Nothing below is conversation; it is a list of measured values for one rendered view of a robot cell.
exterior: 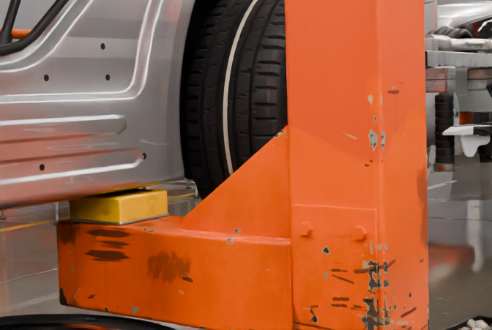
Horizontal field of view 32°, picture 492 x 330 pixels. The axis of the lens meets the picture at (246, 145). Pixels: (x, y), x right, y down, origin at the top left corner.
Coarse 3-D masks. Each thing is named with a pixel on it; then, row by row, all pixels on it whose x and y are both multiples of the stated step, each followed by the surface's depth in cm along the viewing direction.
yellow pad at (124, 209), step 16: (128, 192) 163; (144, 192) 162; (160, 192) 164; (80, 208) 161; (96, 208) 158; (112, 208) 156; (128, 208) 157; (144, 208) 160; (160, 208) 164; (112, 224) 156
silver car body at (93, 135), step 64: (0, 0) 347; (64, 0) 149; (128, 0) 159; (192, 0) 170; (0, 64) 139; (64, 64) 147; (128, 64) 159; (0, 128) 132; (64, 128) 143; (128, 128) 156; (0, 192) 133; (64, 192) 144
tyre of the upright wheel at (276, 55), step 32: (224, 0) 191; (224, 32) 183; (256, 32) 178; (192, 64) 184; (224, 64) 179; (256, 64) 175; (192, 96) 182; (256, 96) 173; (192, 128) 182; (256, 128) 173; (192, 160) 184; (224, 160) 179
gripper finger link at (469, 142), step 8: (456, 128) 164; (464, 128) 164; (472, 128) 163; (464, 136) 164; (472, 136) 164; (480, 136) 165; (488, 136) 166; (464, 144) 164; (472, 144) 165; (480, 144) 165; (464, 152) 164; (472, 152) 165
